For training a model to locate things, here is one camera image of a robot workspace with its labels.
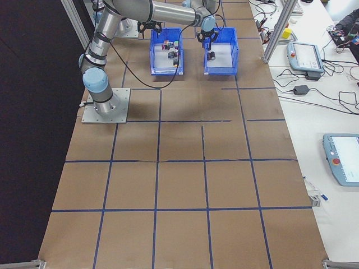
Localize black adapter cable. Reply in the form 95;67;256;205
273;68;300;94

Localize white keyboard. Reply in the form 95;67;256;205
291;0;305;15

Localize black bag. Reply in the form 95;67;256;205
334;7;359;32

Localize aluminium profile post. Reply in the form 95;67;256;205
261;0;298;64

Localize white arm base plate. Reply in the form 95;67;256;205
113;29;141;39
81;87;132;124

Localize blue bin with black cylinders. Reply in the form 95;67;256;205
202;26;240;77

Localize blue white marker pen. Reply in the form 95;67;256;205
303;175;329;201

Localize circuit boards with wires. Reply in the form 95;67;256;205
326;24;359;54

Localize metal corner bracket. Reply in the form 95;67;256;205
0;258;47;269
320;258;359;269

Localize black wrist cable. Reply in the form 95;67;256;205
211;13;227;32

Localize black frame cover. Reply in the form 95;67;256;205
0;0;95;266

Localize red black wire bundle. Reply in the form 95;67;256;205
248;0;281;46

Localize grey blue teach pendant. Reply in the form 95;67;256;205
286;41;326;75
322;133;359;187

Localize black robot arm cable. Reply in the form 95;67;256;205
110;21;199;89

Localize blue bin with buttons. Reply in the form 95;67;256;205
150;27;186;77

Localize black looped cable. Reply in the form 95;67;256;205
277;86;359;115

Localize black power adapter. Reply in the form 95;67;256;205
292;85;310;96

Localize black pendant cable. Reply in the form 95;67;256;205
320;36;359;78

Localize white side table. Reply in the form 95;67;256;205
248;0;359;263

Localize aluminium profile frame bar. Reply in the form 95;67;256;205
59;0;96;54

